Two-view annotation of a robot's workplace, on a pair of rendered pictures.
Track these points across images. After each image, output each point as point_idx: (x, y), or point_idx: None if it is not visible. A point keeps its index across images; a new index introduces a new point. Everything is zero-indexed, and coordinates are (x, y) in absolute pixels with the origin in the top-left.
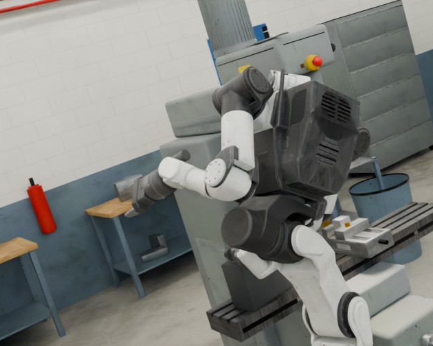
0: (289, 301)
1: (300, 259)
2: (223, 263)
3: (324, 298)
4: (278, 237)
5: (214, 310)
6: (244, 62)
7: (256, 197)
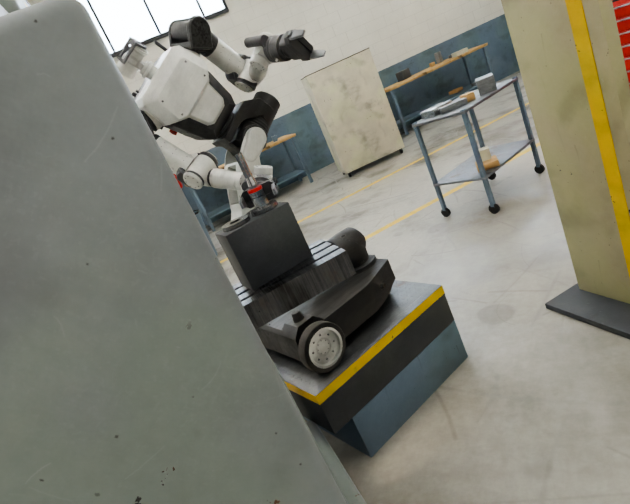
0: None
1: None
2: (285, 202)
3: None
4: None
5: (336, 251)
6: (25, 2)
7: (238, 103)
